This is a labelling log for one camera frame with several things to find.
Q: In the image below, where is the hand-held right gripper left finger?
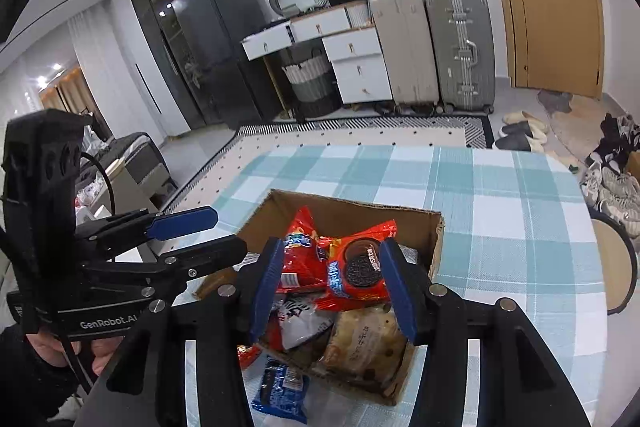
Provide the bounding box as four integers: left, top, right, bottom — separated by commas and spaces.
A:
85, 237, 287, 427

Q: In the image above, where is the white wardrobe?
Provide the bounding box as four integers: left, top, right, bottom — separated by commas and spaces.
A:
109, 0, 192, 138

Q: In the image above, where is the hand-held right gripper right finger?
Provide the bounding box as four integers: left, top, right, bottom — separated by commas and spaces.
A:
380, 239, 591, 427

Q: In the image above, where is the grey white laundry basket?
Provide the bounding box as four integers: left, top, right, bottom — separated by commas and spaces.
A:
279, 48, 342, 118

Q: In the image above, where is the beige suitcase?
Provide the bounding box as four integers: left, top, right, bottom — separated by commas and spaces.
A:
368, 0, 442, 116

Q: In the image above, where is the blue cookie packet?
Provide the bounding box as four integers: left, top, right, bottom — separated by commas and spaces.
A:
251, 356, 310, 426

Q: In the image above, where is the red and white snack packet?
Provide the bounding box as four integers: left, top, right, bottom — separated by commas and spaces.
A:
236, 343, 263, 371

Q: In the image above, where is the grey slipper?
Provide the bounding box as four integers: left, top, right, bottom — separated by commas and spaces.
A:
492, 134, 535, 154
501, 122, 537, 138

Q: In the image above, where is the dark grey sofa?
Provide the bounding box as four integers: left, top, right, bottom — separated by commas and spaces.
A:
75, 131, 177, 208

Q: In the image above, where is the grey suitcase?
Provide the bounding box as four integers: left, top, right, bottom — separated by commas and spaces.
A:
425, 0, 498, 116

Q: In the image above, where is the black cable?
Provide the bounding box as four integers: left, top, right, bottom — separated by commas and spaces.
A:
54, 151, 117, 395

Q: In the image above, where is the beige slipper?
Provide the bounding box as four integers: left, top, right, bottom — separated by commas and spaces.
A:
501, 110, 545, 126
527, 122, 552, 152

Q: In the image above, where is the pile of sneakers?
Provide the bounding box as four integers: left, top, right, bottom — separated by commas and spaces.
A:
579, 111, 640, 239

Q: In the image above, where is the white black red snack packet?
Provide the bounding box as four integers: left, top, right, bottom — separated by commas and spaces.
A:
265, 294, 337, 354

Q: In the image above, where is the dark glass cabinet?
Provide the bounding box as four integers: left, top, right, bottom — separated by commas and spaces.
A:
124, 0, 213, 134

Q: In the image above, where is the clear pastry packet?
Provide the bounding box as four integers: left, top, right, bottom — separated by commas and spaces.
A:
319, 303, 408, 379

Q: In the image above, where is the wooden door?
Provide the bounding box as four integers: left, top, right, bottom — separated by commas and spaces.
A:
474, 0, 607, 101

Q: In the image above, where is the teal white checkered tablecloth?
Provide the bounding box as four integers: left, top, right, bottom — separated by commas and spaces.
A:
165, 144, 610, 427

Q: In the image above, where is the black refrigerator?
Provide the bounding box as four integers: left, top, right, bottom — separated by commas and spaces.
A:
169, 0, 282, 128

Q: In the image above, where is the white desk with drawers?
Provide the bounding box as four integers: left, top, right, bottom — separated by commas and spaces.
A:
241, 3, 394, 106

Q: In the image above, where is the grey round floor mat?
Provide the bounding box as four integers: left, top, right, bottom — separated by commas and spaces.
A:
536, 88, 622, 164

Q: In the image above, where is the red chocolate cookie packet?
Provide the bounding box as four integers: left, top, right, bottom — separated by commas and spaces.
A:
314, 219, 398, 312

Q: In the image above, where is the beige curtain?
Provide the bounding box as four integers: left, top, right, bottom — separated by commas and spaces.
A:
39, 66, 102, 120

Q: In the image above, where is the red snack packet blue label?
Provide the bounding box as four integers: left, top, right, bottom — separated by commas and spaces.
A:
277, 206, 333, 294

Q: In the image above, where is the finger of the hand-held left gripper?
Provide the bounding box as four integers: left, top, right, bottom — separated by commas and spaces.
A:
82, 234, 249, 309
75, 205, 219, 261

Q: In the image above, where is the beige chair black rim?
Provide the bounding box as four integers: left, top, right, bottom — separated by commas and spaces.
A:
589, 208, 640, 316

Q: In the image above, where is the person's left hand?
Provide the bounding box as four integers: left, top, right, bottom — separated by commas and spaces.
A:
25, 333, 126, 374

